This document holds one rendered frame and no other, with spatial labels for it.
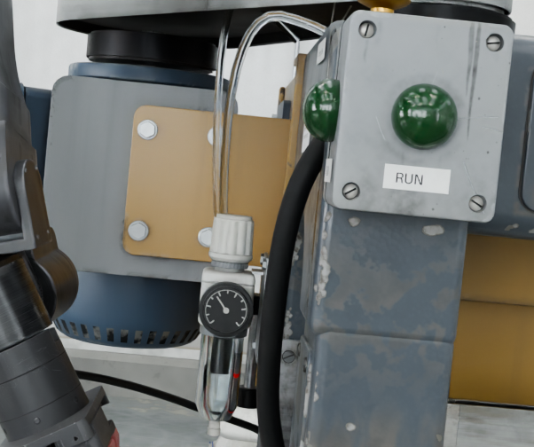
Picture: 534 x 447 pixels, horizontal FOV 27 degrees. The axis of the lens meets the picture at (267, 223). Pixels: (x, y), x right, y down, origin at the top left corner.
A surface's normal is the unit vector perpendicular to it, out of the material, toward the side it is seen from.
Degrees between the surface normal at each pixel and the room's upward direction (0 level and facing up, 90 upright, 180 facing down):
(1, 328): 85
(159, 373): 90
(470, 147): 90
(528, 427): 90
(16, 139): 76
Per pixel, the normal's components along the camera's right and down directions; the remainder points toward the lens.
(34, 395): 0.24, -0.03
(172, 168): 0.04, 0.06
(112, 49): -0.49, 0.00
